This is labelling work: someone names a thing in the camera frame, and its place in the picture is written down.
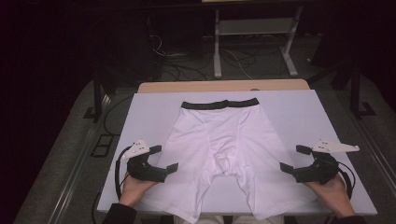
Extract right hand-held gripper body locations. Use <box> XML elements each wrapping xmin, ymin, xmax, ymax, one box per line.
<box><xmin>311</xmin><ymin>139</ymin><xmax>361</xmax><ymax>186</ymax></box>

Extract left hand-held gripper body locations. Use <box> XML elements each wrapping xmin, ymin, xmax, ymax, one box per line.
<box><xmin>120</xmin><ymin>138</ymin><xmax>151</xmax><ymax>181</ymax></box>

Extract white shorts with black waistband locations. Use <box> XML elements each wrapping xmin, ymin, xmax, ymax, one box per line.
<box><xmin>141</xmin><ymin>97</ymin><xmax>316</xmax><ymax>224</ymax></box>

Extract person's left hand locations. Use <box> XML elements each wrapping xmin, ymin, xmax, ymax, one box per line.
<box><xmin>119</xmin><ymin>174</ymin><xmax>158</xmax><ymax>208</ymax></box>

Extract person's right hand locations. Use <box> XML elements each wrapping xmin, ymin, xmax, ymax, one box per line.
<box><xmin>303</xmin><ymin>173</ymin><xmax>357</xmax><ymax>219</ymax></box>

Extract white board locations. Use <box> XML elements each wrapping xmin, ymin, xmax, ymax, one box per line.
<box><xmin>96</xmin><ymin>89</ymin><xmax>378</xmax><ymax>217</ymax></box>

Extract wooden table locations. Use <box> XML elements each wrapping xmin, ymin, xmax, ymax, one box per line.
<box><xmin>137</xmin><ymin>78</ymin><xmax>311</xmax><ymax>94</ymax></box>

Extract black metal stand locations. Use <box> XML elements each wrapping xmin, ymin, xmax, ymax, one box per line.
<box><xmin>82</xmin><ymin>73</ymin><xmax>114</xmax><ymax>124</ymax></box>
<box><xmin>348</xmin><ymin>60</ymin><xmax>377</xmax><ymax>119</ymax></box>

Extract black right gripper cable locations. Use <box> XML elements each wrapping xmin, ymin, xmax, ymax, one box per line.
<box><xmin>335</xmin><ymin>161</ymin><xmax>357</xmax><ymax>201</ymax></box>

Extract black floor socket frame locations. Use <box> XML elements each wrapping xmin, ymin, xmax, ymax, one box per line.
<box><xmin>90</xmin><ymin>133</ymin><xmax>115</xmax><ymax>159</ymax></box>

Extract metal floor rail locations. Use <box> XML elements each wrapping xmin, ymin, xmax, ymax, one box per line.
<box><xmin>46</xmin><ymin>92</ymin><xmax>114</xmax><ymax>224</ymax></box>
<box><xmin>351</xmin><ymin>115</ymin><xmax>396</xmax><ymax>195</ymax></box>

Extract black floor cable loop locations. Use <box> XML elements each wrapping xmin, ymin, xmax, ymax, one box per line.
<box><xmin>102</xmin><ymin>93</ymin><xmax>135</xmax><ymax>136</ymax></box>

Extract black cable under table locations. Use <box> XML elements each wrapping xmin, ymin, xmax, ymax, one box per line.
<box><xmin>91</xmin><ymin>190</ymin><xmax>103</xmax><ymax>224</ymax></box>

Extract tangle of black floor cables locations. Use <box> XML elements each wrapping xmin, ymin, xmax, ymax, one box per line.
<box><xmin>160</xmin><ymin>50</ymin><xmax>217</xmax><ymax>82</ymax></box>

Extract white floor cable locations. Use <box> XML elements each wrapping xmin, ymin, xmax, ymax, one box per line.
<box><xmin>221</xmin><ymin>49</ymin><xmax>254</xmax><ymax>80</ymax></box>

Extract white metal desk frame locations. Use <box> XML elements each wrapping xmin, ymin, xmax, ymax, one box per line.
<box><xmin>213</xmin><ymin>5</ymin><xmax>304</xmax><ymax>79</ymax></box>

